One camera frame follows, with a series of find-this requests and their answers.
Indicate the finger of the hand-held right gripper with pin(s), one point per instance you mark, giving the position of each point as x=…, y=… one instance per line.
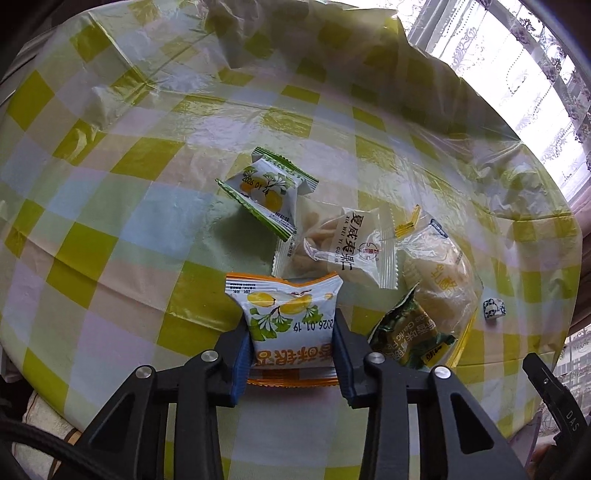
x=561, y=406

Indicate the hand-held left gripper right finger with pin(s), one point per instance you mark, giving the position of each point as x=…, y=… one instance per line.
x=345, y=369

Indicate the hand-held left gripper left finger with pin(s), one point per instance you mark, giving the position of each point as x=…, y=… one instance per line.
x=240, y=369

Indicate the orange-edged white fruit-print packet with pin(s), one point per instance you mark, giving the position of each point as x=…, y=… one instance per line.
x=286, y=323

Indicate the dark green snack packet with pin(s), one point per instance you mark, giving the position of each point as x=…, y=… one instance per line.
x=406, y=332

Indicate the small blue white candy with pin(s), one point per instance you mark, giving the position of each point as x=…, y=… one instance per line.
x=493, y=310

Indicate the white clear nut packet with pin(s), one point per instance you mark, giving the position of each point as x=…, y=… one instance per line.
x=341, y=244

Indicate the clear bread packet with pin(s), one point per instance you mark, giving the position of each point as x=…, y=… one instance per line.
x=443, y=281

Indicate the small yellow packet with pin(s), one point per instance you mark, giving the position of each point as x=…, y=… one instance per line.
x=408, y=226

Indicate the checked plastic tablecloth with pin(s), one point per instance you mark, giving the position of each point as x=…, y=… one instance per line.
x=138, y=230

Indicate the green-edged white fruit-print packet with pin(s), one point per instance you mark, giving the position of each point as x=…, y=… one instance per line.
x=268, y=189

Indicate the white lace curtain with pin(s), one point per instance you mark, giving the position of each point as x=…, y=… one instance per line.
x=517, y=69

